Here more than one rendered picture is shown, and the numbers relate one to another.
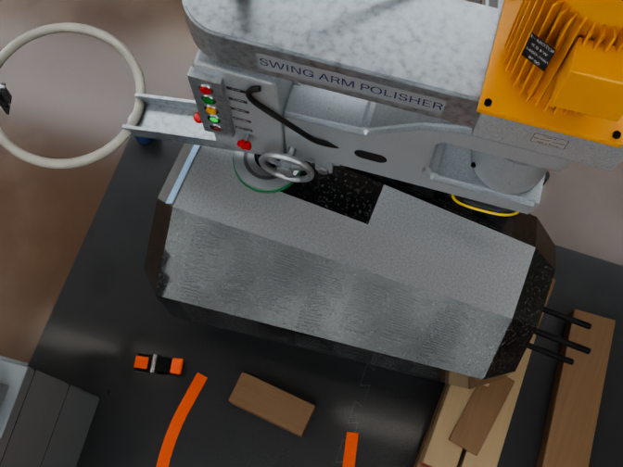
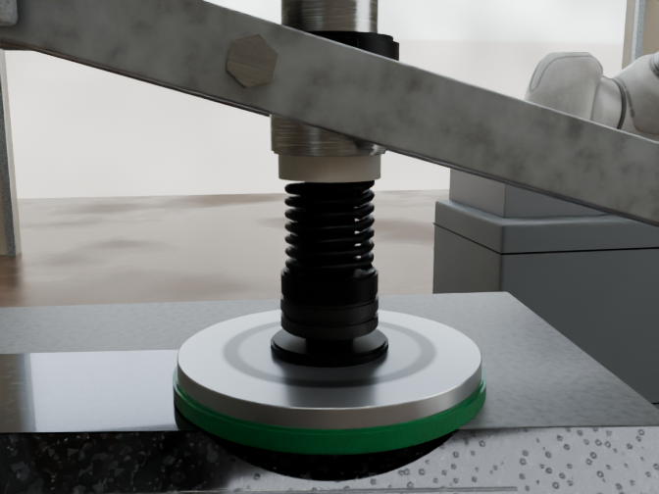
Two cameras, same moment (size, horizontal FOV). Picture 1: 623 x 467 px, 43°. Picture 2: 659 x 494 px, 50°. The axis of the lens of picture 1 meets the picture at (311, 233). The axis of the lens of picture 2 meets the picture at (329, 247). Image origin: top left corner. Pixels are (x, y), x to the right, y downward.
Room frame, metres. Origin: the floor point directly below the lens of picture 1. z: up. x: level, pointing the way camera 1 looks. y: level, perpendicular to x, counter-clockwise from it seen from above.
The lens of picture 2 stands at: (1.41, -0.09, 1.01)
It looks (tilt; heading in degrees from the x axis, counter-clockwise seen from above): 11 degrees down; 153
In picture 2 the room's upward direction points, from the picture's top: straight up
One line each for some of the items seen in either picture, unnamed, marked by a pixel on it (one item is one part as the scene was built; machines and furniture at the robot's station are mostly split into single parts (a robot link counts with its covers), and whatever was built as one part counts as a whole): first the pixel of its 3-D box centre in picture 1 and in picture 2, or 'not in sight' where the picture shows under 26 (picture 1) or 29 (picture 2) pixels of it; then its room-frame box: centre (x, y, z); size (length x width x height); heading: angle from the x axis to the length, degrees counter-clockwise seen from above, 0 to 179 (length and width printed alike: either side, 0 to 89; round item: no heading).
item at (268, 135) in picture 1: (286, 89); not in sight; (0.96, 0.05, 1.32); 0.36 x 0.22 x 0.45; 72
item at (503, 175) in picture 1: (516, 144); not in sight; (0.78, -0.50, 1.34); 0.19 x 0.19 x 0.20
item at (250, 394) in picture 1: (273, 404); not in sight; (0.31, 0.16, 0.07); 0.30 x 0.12 x 0.12; 64
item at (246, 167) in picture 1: (268, 157); (329, 355); (0.98, 0.13, 0.84); 0.21 x 0.21 x 0.01
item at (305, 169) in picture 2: not in sight; (329, 151); (0.98, 0.13, 0.99); 0.07 x 0.07 x 0.04
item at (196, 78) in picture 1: (213, 104); not in sight; (0.90, 0.23, 1.37); 0.08 x 0.03 x 0.28; 72
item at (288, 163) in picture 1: (290, 155); not in sight; (0.83, 0.05, 1.20); 0.15 x 0.10 x 0.15; 72
